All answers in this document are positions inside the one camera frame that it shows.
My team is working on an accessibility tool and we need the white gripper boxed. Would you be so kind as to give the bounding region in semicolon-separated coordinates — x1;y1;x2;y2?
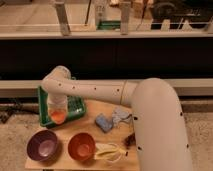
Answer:
47;94;68;116

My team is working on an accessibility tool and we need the orange apple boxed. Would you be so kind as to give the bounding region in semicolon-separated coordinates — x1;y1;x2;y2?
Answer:
50;111;66;124

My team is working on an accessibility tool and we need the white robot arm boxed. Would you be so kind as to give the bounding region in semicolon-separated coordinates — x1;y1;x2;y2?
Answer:
41;66;193;171

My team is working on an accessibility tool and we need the green plastic tray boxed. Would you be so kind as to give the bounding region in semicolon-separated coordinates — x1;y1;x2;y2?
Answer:
38;86;86;128

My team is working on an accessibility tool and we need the purple bowl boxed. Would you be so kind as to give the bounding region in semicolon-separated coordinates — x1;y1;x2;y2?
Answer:
26;130;59;162

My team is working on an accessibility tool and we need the wooden board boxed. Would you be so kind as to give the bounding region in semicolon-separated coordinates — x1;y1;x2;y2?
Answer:
25;100;139;171

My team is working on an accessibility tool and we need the orange bowl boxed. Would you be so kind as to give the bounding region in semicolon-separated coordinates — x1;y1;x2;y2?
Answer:
68;132;96;162

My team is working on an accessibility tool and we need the grey crumpled cloth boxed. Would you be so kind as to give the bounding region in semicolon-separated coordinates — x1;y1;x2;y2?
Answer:
112;107;132;126

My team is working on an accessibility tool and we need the bunch of dark grapes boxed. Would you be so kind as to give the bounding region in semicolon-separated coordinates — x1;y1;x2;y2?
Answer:
124;133;136;149

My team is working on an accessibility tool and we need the green box in background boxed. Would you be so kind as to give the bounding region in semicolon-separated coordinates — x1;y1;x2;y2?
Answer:
97;20;120;30

